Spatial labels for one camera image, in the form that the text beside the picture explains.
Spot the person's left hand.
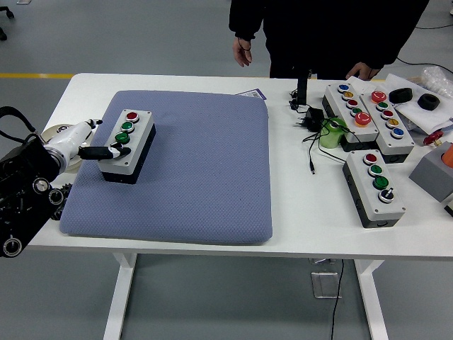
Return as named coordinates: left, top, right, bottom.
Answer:
left=345, top=62, right=382, bottom=81

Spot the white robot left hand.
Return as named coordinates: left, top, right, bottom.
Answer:
left=47, top=118, right=132, bottom=164

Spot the person's right hand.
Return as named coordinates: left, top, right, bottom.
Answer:
left=231, top=37, right=253, bottom=68

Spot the grey four-button control box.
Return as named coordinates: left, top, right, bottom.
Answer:
left=342, top=149, right=406, bottom=229
left=96, top=108, right=157, bottom=185

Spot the five-button box, blue end button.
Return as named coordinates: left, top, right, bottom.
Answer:
left=321, top=83, right=380, bottom=152

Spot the five-button box, red mushroom button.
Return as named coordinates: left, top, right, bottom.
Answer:
left=359, top=90, right=415, bottom=164

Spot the grey block with orange button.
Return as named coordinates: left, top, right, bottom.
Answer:
left=408, top=140, right=453, bottom=203

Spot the white paper sheet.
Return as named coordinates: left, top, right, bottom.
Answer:
left=348, top=76, right=377, bottom=90

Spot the beige tape roll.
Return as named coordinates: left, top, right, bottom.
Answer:
left=40, top=122, right=96, bottom=174

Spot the purple label card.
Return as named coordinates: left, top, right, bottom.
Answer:
left=236, top=87, right=267, bottom=102

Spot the black gear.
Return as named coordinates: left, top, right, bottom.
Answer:
left=52, top=183, right=74, bottom=222

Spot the black upright device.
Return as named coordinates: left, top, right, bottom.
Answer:
left=296, top=72, right=312, bottom=106

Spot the black power adapter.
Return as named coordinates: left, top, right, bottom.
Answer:
left=292, top=106, right=325, bottom=132

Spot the clear plastic bag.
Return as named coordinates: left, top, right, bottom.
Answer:
left=412, top=66, right=453, bottom=98

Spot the white paper bag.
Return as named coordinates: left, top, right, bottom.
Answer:
left=384, top=73, right=453, bottom=135

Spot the green tape roll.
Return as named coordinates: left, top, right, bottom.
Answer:
left=319, top=116, right=350, bottom=149

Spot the red knob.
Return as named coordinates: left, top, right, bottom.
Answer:
left=423, top=130, right=445, bottom=147

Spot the black office chair base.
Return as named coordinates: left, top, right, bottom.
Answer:
left=0, top=6, right=16, bottom=42

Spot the blue-grey padded mat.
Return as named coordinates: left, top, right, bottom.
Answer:
left=59, top=90, right=274, bottom=247

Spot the white table leg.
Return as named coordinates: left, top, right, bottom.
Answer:
left=102, top=253, right=139, bottom=340
left=353, top=260, right=390, bottom=340

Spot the metal floor socket plate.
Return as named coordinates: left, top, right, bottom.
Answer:
left=310, top=271, right=343, bottom=300

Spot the black foam ring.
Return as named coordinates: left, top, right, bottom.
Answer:
left=388, top=87, right=413, bottom=104
left=416, top=93, right=442, bottom=111

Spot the small black cable bundle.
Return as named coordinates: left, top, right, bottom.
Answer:
left=288, top=89, right=309, bottom=114

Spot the thin black floor cable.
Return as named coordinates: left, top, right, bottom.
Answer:
left=396, top=21, right=453, bottom=72

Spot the black adapter cable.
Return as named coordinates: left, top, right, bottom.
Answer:
left=302, top=120, right=365, bottom=175

